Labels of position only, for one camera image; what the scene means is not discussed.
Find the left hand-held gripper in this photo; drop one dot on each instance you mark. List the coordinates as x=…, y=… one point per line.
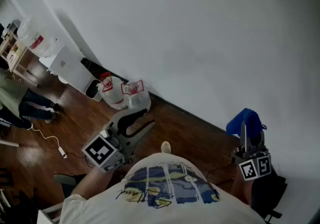
x=102, y=153

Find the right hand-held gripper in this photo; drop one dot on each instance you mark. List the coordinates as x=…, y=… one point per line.
x=255, y=168

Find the blue cloth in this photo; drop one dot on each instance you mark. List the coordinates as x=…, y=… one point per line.
x=250, y=118

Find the person's left forearm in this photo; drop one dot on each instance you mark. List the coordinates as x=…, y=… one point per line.
x=87, y=183

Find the person's right forearm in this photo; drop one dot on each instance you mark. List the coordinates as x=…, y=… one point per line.
x=241, y=190

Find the person's beige shoe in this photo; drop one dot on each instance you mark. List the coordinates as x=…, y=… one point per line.
x=166, y=146

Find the white waste bin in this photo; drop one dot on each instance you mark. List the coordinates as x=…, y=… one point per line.
x=93, y=90

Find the white water dispenser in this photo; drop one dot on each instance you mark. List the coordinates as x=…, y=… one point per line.
x=70, y=68

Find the grey-green stool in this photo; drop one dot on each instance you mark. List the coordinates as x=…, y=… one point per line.
x=66, y=180

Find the person's white printed shirt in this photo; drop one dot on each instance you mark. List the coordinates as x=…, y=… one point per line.
x=162, y=208

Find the large clear water jug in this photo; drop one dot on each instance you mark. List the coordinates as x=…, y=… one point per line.
x=35, y=38

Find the wooden shelf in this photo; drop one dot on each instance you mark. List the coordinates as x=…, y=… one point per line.
x=15, y=58

